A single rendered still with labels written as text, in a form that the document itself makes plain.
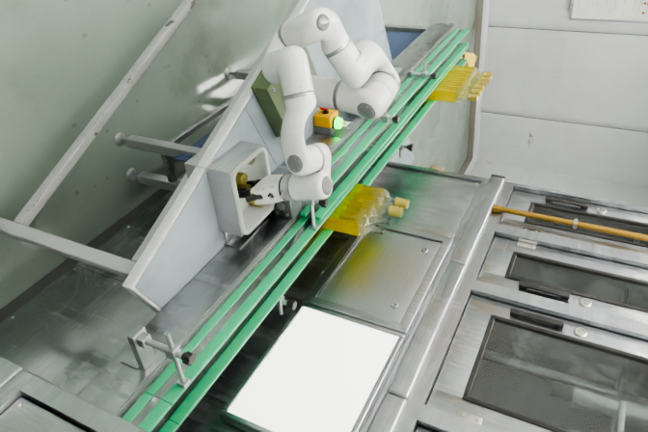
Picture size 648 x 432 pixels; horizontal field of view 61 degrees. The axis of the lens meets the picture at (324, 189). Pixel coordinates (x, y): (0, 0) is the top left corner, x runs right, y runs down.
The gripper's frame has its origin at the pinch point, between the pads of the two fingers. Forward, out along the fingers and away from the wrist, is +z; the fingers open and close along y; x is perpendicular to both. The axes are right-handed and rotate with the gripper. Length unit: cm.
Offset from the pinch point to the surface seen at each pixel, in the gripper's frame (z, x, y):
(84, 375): 36, -30, -52
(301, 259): -6.8, -28.1, 3.8
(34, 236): 51, 7, -37
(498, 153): 115, -290, 613
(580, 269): -79, -61, 47
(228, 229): 4.7, -8.6, -8.7
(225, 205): 1.5, -0.3, -8.8
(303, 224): -5.5, -20.2, 12.2
